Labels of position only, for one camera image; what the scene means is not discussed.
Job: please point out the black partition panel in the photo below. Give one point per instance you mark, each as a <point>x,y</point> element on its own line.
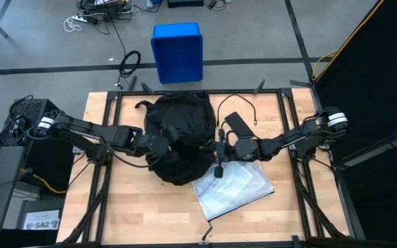
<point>374,69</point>

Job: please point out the white mesh bag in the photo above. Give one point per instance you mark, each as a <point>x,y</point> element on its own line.
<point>234,193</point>

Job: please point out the white power strip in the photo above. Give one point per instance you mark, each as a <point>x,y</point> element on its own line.
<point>81,18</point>

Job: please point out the black computer tower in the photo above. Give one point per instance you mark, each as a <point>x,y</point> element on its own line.
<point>47,162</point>

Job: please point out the blue plastic bin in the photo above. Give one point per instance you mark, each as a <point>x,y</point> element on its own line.
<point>178,51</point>

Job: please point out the black table frame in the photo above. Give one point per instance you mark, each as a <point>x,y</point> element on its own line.
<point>198,92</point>

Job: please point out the black backpack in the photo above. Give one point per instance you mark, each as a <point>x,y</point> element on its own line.
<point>179,137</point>

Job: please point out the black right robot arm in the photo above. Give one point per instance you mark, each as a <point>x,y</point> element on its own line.
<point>302,136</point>

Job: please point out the small silver hub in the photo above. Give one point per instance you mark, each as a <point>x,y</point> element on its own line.
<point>78,149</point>

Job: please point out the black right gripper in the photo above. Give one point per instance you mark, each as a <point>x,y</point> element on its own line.
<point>245,149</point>

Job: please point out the floor electronics box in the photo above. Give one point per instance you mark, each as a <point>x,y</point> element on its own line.
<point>109,5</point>

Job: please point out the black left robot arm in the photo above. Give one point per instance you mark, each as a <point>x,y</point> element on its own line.
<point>91,136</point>

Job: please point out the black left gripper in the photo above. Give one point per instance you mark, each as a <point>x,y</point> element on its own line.
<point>158,144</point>

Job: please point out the white flat pouch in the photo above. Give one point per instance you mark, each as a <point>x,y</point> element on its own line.
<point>224,180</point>

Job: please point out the flat black floor box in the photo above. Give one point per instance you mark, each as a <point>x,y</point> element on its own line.
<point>184,3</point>

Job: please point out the black box with SA2 label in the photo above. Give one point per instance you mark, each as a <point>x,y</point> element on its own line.
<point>41,220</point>

